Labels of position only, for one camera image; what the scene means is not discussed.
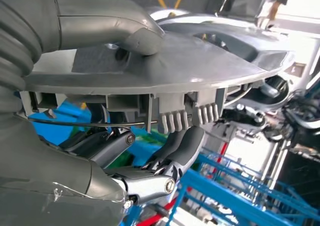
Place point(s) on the blue metal shelf rack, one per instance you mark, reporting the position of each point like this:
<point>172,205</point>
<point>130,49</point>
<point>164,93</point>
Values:
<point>225,198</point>

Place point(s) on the black machine equipment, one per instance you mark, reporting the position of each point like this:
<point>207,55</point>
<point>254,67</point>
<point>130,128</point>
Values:
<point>300,118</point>

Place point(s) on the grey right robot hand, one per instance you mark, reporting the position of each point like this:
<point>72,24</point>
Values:
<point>50,184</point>

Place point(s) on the green plastic crate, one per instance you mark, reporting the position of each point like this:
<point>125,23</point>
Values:
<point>147,141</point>

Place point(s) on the red floor tape strip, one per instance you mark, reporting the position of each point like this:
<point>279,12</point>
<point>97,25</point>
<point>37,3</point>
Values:
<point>155,219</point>
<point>222,153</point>

